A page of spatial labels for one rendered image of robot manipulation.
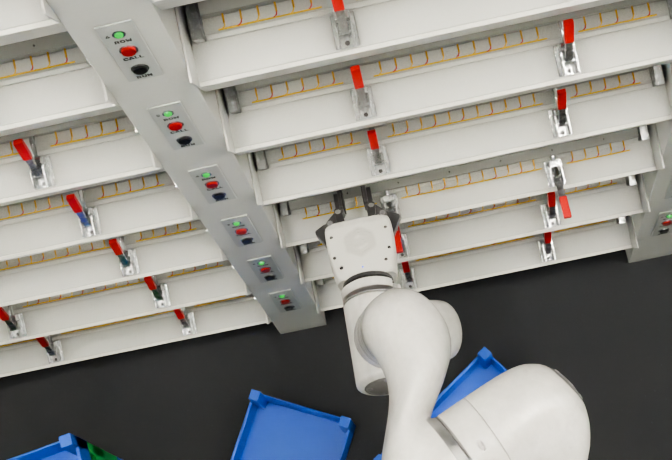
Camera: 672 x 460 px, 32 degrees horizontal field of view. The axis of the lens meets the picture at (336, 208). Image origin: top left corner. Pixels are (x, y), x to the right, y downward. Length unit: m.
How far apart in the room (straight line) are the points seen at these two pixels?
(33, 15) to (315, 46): 0.33
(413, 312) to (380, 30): 0.32
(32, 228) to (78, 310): 0.39
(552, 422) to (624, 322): 1.10
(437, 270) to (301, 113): 0.78
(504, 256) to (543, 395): 1.02
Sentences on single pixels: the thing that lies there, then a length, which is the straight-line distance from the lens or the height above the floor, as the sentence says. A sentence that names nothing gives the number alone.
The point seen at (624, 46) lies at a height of 0.88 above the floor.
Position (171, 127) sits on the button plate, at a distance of 1.45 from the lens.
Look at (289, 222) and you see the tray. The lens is 1.90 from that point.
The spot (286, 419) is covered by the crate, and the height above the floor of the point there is 0.00.
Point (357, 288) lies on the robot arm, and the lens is 1.71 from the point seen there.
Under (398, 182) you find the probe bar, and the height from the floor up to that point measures 0.53.
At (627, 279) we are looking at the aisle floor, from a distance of 2.37.
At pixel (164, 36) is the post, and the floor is 1.19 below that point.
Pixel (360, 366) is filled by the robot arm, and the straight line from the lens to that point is 1.67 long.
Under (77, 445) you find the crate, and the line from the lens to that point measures 1.94.
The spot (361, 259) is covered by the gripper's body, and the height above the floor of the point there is 0.62.
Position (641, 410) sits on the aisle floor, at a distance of 2.31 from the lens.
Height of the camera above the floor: 2.26
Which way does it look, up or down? 68 degrees down
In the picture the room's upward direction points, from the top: 21 degrees counter-clockwise
